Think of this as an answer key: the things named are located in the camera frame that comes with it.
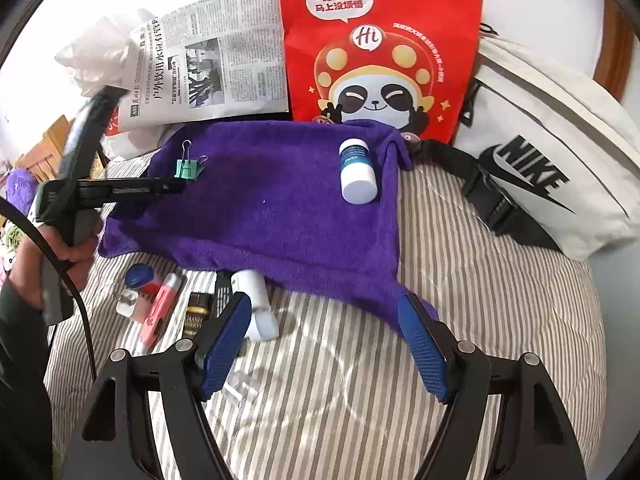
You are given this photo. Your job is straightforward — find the blue white lotion bottle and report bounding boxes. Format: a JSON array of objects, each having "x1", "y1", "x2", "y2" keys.
[{"x1": 338, "y1": 138, "x2": 378, "y2": 205}]

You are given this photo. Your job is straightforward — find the green binder clip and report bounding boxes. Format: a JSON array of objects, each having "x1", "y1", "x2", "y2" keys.
[{"x1": 174, "y1": 139, "x2": 208, "y2": 181}]

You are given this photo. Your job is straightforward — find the white plastic shopping bag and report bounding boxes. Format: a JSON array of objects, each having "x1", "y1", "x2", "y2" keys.
[{"x1": 54, "y1": 10, "x2": 171, "y2": 160}]

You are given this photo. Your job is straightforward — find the wooden furniture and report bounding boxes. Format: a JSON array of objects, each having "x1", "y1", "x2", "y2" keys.
[{"x1": 14, "y1": 115, "x2": 74, "y2": 183}]

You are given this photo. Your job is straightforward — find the folded newspaper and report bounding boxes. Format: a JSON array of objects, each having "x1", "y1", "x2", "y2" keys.
[{"x1": 118, "y1": 0, "x2": 288, "y2": 131}]

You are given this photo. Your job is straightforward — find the black gold lipstick tube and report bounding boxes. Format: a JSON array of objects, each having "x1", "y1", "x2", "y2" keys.
[{"x1": 181, "y1": 292, "x2": 212, "y2": 339}]

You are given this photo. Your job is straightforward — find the red panda paper bag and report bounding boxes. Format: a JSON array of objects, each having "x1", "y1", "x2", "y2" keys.
[{"x1": 280, "y1": 0, "x2": 483, "y2": 143}]

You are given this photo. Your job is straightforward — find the blue cap small jar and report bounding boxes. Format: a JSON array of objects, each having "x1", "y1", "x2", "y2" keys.
[{"x1": 125, "y1": 263, "x2": 163, "y2": 296}]

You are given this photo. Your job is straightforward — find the brown wooden door frame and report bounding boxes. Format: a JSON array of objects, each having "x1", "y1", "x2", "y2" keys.
[{"x1": 593, "y1": 0, "x2": 634, "y2": 102}]

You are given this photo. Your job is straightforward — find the clear plastic cap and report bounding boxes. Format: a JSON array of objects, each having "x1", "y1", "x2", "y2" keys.
[{"x1": 224, "y1": 368, "x2": 267, "y2": 404}]

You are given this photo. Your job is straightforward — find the person's left hand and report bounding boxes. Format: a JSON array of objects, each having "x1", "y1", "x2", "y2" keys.
[{"x1": 8, "y1": 223, "x2": 106, "y2": 311}]

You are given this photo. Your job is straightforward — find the white Nike waist bag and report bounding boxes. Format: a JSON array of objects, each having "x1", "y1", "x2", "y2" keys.
[{"x1": 411, "y1": 34, "x2": 639, "y2": 260}]

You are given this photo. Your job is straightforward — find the purple fleece towel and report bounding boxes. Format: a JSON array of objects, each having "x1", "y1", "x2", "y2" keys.
[{"x1": 99, "y1": 120, "x2": 412, "y2": 324}]

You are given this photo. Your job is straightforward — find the pink highlighter pen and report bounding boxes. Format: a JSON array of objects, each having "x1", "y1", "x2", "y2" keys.
[{"x1": 139, "y1": 273, "x2": 182, "y2": 354}]

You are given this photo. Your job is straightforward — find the black cable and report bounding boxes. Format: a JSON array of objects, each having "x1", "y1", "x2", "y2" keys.
[{"x1": 0, "y1": 196, "x2": 100, "y2": 380}]

